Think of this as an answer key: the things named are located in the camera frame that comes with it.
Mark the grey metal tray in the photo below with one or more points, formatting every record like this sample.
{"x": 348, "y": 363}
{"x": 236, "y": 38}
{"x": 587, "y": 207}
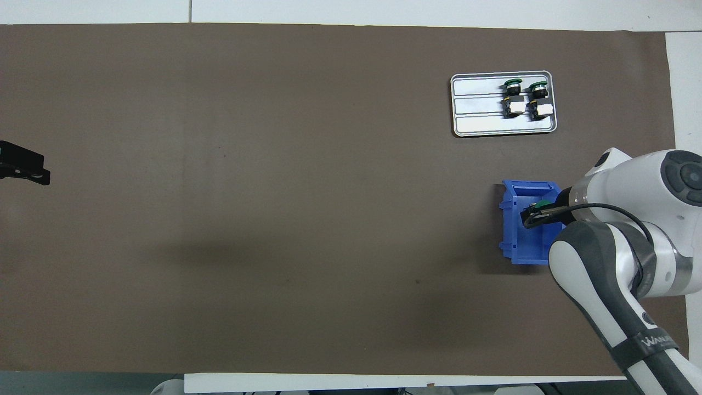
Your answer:
{"x": 477, "y": 123}

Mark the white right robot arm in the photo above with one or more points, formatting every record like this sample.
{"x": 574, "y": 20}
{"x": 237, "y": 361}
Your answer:
{"x": 603, "y": 263}

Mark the blue plastic storage bin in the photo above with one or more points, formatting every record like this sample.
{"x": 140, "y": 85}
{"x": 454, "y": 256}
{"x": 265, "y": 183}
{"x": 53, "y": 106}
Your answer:
{"x": 515, "y": 241}

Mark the brown table mat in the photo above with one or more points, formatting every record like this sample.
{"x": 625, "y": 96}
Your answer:
{"x": 274, "y": 164}

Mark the green push button switch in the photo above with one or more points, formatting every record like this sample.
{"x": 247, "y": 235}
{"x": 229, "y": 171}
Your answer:
{"x": 540, "y": 204}
{"x": 540, "y": 104}
{"x": 513, "y": 101}

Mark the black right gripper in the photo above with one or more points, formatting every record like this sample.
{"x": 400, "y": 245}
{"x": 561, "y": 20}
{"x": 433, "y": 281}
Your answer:
{"x": 566, "y": 200}

